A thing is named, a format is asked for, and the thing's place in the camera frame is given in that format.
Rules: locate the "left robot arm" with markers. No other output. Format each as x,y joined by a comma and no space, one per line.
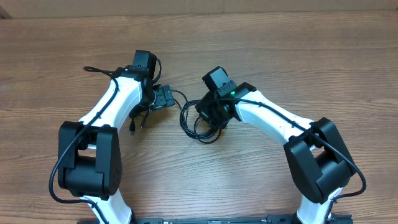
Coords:
89,158

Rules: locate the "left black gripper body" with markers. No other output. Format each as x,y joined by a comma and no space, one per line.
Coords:
163,97

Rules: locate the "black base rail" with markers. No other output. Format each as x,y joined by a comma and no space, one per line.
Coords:
270,219

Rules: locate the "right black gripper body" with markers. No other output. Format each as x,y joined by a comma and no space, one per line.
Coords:
210,112

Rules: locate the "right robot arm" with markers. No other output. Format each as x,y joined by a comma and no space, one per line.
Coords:
319,161

